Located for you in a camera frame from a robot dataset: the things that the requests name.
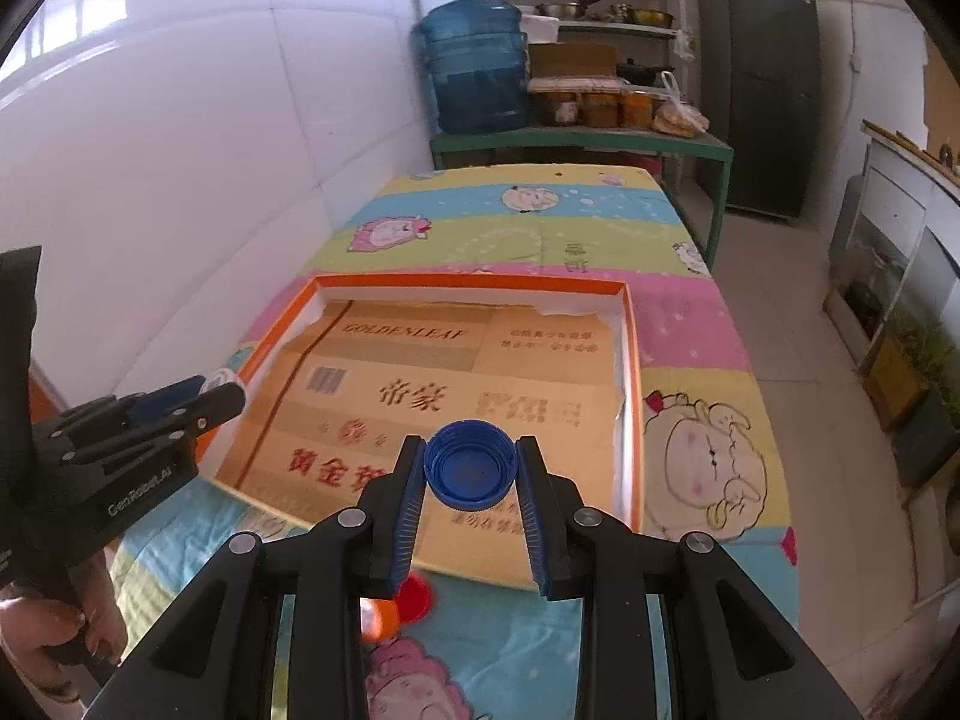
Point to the shallow orange-rimmed cardboard tray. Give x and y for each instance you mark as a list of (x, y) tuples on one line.
[(352, 364)]

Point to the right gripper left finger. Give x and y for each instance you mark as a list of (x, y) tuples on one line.
[(393, 505)]

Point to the person's left hand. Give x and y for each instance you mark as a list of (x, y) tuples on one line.
[(30, 623)]

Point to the potted green plant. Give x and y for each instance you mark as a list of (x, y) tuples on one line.
[(913, 361)]

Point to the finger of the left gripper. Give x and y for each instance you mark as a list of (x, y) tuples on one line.
[(100, 429), (157, 405)]

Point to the blue bottle cap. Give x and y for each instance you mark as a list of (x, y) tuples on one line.
[(470, 465)]

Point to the white plastic bag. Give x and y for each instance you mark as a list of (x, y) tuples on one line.
[(675, 116)]

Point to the black refrigerator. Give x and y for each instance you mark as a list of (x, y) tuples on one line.
[(761, 91)]

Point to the blue water jug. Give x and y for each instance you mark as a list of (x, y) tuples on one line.
[(475, 54)]

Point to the red bottle cap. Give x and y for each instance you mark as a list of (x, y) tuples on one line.
[(414, 599)]

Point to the white kitchen counter cabinet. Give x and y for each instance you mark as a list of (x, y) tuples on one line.
[(895, 247)]

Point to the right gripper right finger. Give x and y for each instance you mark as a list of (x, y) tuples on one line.
[(548, 503)]

